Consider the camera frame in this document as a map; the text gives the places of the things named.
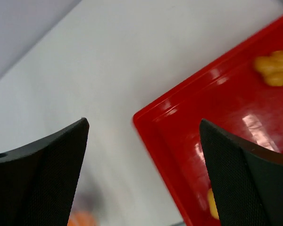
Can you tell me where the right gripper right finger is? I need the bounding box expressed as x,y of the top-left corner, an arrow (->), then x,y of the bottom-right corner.
199,119 -> 283,226

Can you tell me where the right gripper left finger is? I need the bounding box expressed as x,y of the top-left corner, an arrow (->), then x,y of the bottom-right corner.
0,118 -> 89,226

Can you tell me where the orange toy pumpkin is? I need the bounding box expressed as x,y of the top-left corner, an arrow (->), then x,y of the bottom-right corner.
67,211 -> 97,226

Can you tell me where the yellow toy pepper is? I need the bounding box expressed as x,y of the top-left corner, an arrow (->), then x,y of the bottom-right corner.
207,188 -> 219,220

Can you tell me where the red plastic tray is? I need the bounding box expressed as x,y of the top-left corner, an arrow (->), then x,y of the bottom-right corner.
133,16 -> 283,226

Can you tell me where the yellow toy ginger root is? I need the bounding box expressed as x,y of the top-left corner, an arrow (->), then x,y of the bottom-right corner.
253,50 -> 283,87

